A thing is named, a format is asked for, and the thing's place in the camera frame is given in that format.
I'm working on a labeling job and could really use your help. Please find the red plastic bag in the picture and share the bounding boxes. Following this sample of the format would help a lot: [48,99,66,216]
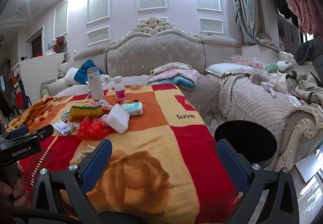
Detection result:
[77,117,114,141]

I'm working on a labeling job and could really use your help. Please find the black round trash bin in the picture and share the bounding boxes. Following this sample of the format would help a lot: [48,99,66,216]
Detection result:
[214,120,278,168]

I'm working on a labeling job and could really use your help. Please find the person's left hand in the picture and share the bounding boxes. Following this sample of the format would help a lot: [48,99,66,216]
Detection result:
[1,163,30,207]

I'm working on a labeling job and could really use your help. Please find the white blue medicine box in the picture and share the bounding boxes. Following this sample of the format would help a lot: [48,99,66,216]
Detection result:
[52,120,74,137]

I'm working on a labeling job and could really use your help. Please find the yellow green scrub sponge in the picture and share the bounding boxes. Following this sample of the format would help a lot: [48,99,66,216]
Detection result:
[68,106,102,122]

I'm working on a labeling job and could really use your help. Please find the clear pink wrapper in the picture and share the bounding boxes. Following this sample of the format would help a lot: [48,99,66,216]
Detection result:
[89,99,113,114]

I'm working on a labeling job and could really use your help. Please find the white cabinet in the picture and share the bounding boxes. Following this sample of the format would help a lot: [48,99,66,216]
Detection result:
[12,53,64,104]

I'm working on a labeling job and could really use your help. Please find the blue cloth on sofa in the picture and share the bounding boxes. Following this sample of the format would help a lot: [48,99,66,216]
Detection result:
[74,59,104,84]

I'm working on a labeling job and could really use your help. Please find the white foam block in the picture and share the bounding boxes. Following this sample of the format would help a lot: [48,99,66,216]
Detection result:
[105,104,130,134]

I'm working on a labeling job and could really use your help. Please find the white pink-label bottle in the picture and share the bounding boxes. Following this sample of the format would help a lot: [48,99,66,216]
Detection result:
[113,76,126,100]

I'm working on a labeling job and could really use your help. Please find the red orange love blanket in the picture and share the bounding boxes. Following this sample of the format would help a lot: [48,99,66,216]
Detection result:
[6,84,239,223]

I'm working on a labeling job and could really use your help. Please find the teal tissue pack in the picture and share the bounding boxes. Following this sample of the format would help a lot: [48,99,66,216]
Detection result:
[121,102,144,116]

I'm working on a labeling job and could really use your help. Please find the grey quilted sofa cover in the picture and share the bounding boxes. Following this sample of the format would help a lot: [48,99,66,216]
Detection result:
[180,74,322,142]

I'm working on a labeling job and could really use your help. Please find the purple lint roller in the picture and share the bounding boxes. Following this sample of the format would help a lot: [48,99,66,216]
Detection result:
[261,82,277,99]

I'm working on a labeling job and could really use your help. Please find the pile of grey clothes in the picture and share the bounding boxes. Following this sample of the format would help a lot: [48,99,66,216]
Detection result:
[285,39,322,106]

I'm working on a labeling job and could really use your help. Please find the clear bag of snacks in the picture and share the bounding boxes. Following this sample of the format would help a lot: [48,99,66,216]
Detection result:
[251,57,265,86]

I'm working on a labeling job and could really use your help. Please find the beige tufted sofa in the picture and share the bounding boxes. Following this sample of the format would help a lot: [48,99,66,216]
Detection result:
[41,18,322,169]

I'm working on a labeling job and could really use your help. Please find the green white plush toy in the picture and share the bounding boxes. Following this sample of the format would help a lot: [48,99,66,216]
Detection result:
[265,60,292,73]

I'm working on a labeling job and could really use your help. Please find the folded pink blue blankets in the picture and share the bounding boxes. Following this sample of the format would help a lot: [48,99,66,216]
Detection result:
[148,62,200,90]

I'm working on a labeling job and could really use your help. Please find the white fringed pillow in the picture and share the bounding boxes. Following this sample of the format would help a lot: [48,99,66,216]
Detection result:
[205,63,252,78]

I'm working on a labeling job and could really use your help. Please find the pink hanging clothes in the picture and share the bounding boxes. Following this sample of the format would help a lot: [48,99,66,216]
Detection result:
[286,0,322,41]

